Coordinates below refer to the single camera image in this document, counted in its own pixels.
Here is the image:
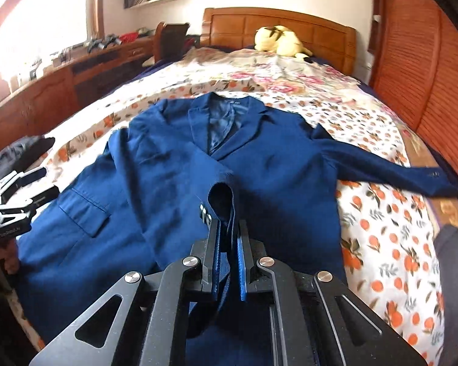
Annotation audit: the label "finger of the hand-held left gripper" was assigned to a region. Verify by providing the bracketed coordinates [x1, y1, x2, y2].
[7, 166, 48, 191]
[0, 185, 61, 211]

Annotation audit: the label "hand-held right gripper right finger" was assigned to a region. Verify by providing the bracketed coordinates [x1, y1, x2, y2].
[234, 219, 428, 366]

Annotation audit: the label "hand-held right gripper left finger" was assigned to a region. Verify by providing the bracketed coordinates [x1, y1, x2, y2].
[28, 219, 230, 366]

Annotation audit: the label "blue suit jacket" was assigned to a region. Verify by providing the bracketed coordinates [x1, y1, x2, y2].
[15, 93, 458, 366]

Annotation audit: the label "person's left hand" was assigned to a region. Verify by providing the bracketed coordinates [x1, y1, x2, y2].
[0, 242, 22, 275]

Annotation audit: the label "black garment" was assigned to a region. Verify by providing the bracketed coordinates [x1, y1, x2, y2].
[0, 135, 56, 366]

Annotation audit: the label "wooden desk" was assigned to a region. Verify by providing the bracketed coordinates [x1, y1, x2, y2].
[0, 36, 157, 149]

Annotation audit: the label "orange print bedsheet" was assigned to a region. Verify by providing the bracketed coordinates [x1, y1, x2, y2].
[8, 57, 449, 355]

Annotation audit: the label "window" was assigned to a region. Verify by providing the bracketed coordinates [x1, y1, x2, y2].
[0, 0, 90, 100]

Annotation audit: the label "wooden chair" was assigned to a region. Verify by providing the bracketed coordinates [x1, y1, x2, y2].
[143, 22, 201, 65]

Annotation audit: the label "pink floral blanket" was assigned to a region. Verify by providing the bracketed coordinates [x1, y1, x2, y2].
[183, 45, 367, 102]

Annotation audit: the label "brown patterned mattress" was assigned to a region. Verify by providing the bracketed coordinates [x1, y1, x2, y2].
[402, 127, 458, 239]

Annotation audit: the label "person's grey pants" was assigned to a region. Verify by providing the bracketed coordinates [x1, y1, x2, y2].
[434, 224, 458, 366]

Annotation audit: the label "yellow plush toy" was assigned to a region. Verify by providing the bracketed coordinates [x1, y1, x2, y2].
[254, 25, 314, 59]

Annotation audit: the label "wooden headboard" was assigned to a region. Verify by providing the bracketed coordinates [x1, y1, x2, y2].
[200, 8, 357, 75]

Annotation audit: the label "wooden louvered wardrobe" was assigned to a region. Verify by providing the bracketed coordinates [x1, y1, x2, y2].
[368, 0, 458, 184]

